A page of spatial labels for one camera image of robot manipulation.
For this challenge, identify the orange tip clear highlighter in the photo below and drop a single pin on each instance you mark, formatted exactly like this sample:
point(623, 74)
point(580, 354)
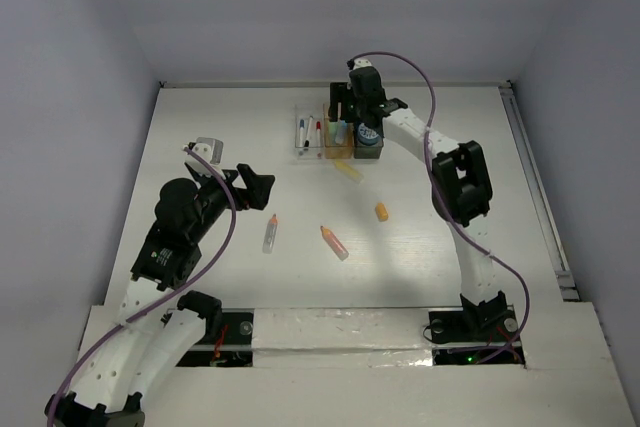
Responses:
point(270, 235)

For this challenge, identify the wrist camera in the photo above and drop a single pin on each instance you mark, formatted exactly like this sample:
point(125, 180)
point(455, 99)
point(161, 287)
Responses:
point(203, 156)
point(358, 63)

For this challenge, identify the clear plastic container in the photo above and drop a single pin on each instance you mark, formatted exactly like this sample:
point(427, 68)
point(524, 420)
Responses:
point(313, 153)

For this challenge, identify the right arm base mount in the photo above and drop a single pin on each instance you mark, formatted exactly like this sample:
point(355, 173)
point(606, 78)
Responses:
point(473, 334)

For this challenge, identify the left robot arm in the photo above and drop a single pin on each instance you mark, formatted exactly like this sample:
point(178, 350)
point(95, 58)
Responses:
point(161, 316)

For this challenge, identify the blue capped white pen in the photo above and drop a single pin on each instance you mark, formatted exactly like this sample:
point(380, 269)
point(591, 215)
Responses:
point(301, 138)

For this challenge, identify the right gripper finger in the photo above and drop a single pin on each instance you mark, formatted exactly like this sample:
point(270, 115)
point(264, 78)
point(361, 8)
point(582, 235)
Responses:
point(338, 101)
point(370, 118)

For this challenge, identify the blue tape roll front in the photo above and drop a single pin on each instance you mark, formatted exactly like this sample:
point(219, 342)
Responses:
point(366, 136)

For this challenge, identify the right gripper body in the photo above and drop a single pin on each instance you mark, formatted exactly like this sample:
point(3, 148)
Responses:
point(356, 104)

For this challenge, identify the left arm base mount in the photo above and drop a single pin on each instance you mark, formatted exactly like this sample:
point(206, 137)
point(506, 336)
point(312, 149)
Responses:
point(231, 348)

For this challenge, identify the dark grey plastic container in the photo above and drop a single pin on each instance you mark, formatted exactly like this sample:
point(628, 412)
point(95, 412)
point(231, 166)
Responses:
point(362, 152)

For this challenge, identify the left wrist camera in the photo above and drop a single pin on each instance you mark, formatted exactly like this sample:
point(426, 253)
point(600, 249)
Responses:
point(203, 156)

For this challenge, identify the blue highlighter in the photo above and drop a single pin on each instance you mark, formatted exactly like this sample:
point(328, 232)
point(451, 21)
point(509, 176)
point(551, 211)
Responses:
point(341, 135)

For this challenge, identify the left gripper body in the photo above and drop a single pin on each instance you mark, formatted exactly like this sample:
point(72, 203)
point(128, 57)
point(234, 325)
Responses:
point(214, 193)

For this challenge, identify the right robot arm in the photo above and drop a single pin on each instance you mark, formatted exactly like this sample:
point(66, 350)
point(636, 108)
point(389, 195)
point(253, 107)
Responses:
point(460, 183)

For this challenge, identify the yellow highlighter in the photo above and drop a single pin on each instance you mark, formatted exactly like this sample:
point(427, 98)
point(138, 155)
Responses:
point(349, 171)

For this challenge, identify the black capped white pen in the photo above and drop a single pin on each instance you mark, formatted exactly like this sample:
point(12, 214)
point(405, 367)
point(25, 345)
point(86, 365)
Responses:
point(310, 129)

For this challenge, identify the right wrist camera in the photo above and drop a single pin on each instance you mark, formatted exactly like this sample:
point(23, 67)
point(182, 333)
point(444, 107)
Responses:
point(358, 63)

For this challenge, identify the green highlighter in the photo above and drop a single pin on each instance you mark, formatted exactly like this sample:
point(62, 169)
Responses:
point(332, 131)

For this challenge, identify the orange pink highlighter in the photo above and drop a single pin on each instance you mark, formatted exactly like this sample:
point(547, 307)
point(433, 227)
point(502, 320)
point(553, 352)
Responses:
point(334, 244)

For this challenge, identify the orange highlighter cap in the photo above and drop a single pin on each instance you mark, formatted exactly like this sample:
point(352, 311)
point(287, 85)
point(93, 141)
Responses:
point(381, 212)

